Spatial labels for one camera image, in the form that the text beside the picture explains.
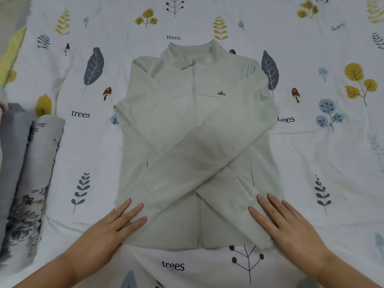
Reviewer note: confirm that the bed with leaf print bedding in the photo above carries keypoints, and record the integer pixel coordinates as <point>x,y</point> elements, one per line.
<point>336,177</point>

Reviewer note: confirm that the person's left hand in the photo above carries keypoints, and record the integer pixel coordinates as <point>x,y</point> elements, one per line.
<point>105,237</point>

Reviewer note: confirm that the sage green zip jacket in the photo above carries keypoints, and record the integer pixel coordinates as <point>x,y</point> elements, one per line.
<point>198,147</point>

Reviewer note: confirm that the person's right hand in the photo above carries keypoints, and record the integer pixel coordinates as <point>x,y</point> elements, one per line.
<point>291,231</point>

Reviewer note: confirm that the light blue denim jeans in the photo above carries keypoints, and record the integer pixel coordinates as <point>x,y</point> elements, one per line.
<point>12,153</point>

